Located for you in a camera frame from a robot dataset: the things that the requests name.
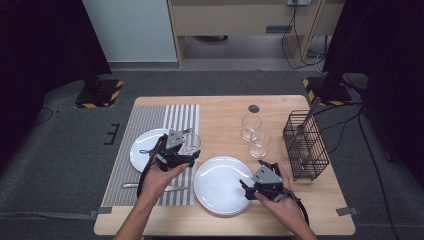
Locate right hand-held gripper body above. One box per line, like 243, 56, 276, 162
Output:
244, 160, 294, 203

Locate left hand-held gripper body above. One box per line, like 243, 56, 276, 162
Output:
153, 128, 194, 173

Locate clear drinking glass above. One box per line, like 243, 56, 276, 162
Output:
249, 131, 272, 159
179, 131, 202, 157
241, 113, 263, 142

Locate white plate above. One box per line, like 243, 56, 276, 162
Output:
193, 155, 257, 214
129, 128, 185, 174
199, 206, 249, 217

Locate black wire cutlery basket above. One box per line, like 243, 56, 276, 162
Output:
282, 109, 330, 182

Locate silver fork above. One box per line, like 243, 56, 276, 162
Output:
121, 182, 190, 194

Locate person's right hand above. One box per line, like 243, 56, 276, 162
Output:
254, 162, 315, 233

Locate person's left hand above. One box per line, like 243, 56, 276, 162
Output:
137, 161, 191, 202

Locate grey striped placemat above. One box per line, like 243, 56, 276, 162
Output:
101, 104, 200, 207

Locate metal cutlery piece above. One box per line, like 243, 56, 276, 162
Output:
294, 96, 323, 141

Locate black yellow striped stand base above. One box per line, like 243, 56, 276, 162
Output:
74, 78, 124, 109
302, 75, 354, 107

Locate grey tape strip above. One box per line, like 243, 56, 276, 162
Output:
89, 206, 113, 220
335, 206, 360, 217

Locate white cabinet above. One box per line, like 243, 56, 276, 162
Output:
83, 0, 178, 63

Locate beige wooden desk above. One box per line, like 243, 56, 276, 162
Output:
167, 0, 346, 68

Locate black curtain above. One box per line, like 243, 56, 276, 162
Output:
322, 0, 424, 188
0, 0, 113, 168

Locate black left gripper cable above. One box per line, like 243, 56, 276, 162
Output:
136, 148, 162, 198

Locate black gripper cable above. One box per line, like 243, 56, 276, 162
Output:
136, 148, 162, 198
289, 192, 311, 227

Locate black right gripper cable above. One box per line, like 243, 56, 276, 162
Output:
289, 192, 311, 227

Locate black floor cable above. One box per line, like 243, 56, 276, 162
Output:
33, 107, 59, 127
313, 101, 366, 116
357, 106, 401, 240

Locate black hanging cables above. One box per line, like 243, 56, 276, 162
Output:
281, 0, 326, 71

